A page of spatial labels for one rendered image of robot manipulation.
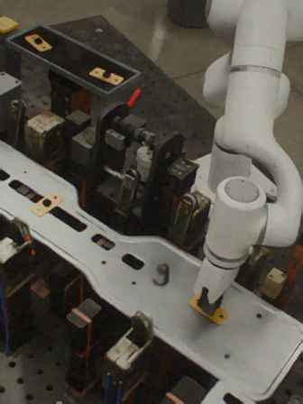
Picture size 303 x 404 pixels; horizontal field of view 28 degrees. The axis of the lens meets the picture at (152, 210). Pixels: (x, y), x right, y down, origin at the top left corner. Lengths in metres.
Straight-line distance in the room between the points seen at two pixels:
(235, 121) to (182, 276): 0.42
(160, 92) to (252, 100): 1.38
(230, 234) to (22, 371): 0.70
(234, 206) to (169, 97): 1.41
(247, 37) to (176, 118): 1.22
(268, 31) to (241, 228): 0.34
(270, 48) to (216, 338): 0.58
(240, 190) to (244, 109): 0.14
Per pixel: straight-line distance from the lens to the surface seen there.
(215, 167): 1.79
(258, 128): 1.07
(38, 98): 2.34
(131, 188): 1.43
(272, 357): 1.27
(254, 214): 1.04
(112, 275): 1.33
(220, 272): 1.14
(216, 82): 1.57
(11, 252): 1.32
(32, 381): 1.53
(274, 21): 1.11
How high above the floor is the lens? 2.03
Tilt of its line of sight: 44 degrees down
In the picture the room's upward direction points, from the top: 8 degrees clockwise
